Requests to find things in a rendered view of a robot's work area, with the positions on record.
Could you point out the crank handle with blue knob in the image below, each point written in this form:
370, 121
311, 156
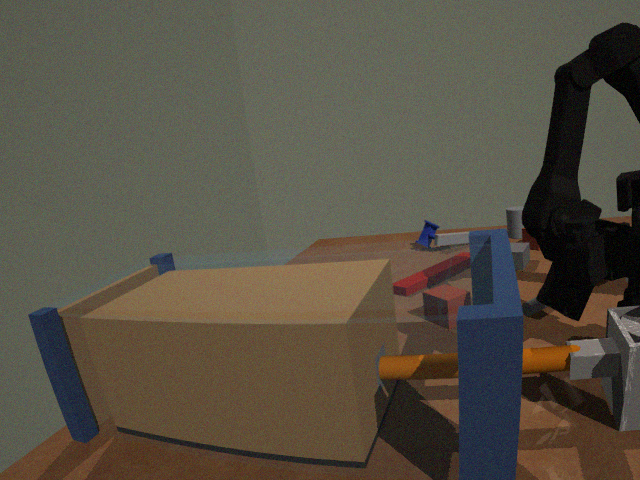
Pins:
429, 231

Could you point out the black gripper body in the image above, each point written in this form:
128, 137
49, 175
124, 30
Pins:
623, 247

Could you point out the grey cylinder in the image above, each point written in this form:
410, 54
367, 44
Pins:
514, 222

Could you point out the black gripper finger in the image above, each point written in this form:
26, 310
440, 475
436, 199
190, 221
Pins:
636, 221
635, 298

